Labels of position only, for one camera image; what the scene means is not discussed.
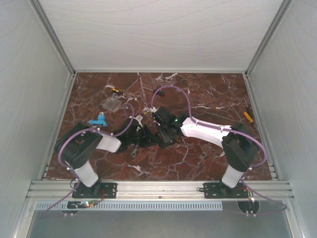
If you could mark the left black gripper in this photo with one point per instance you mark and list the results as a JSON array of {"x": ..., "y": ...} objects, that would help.
[{"x": 149, "y": 139}]

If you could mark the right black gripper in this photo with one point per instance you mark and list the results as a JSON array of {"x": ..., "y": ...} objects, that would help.
[{"x": 165, "y": 139}]

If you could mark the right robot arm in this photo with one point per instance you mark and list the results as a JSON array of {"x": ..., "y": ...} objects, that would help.
[{"x": 238, "y": 145}]

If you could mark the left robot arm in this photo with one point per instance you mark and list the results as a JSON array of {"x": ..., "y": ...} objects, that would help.
[{"x": 76, "y": 147}]

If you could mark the clear plastic fuse box lid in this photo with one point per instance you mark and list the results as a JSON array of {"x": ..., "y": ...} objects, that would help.
[{"x": 112, "y": 104}]

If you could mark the silver combination wrench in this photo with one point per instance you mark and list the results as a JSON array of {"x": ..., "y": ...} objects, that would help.
[{"x": 133, "y": 154}]

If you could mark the yellow black small screwdriver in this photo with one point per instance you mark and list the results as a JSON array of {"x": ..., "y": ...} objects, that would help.
[{"x": 116, "y": 91}]

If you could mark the thin black screwdriver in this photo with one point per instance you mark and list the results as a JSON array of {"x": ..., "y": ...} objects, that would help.
[{"x": 248, "y": 109}]

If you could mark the black handle screwdriver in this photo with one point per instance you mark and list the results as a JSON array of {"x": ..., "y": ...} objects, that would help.
[{"x": 159, "y": 92}]

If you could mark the grey slotted cable duct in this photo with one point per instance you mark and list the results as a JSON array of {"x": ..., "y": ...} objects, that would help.
[{"x": 133, "y": 206}]

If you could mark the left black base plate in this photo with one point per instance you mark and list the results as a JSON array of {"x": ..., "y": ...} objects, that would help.
[{"x": 100, "y": 189}]

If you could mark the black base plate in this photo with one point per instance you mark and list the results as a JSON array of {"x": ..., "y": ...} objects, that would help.
[
  {"x": 100, "y": 189},
  {"x": 213, "y": 190}
]

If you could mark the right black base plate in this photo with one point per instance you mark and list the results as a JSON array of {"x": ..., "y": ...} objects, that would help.
[{"x": 213, "y": 190}]

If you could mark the orange handle screwdriver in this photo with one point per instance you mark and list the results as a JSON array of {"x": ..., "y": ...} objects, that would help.
[{"x": 249, "y": 117}]

